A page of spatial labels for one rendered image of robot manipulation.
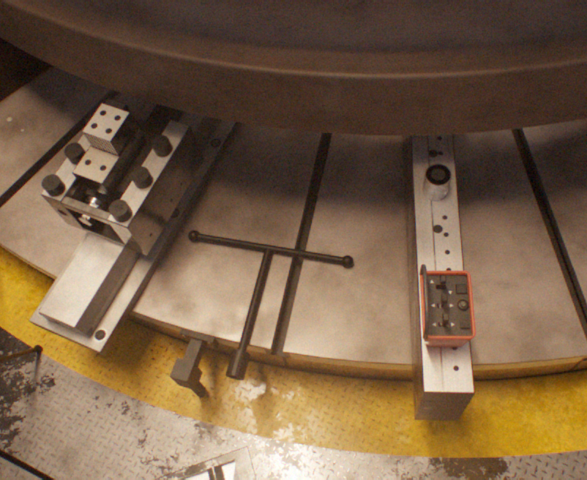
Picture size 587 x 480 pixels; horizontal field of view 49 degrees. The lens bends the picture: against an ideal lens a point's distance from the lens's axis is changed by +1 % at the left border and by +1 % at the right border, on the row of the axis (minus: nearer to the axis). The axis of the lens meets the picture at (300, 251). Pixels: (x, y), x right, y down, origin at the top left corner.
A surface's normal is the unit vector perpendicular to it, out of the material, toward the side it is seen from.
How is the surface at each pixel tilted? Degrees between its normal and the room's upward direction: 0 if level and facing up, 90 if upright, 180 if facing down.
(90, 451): 0
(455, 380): 0
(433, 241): 0
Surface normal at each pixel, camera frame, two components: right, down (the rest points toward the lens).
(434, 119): -0.03, 0.90
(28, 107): -0.09, -0.43
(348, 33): -0.16, 0.41
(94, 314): 0.83, 0.18
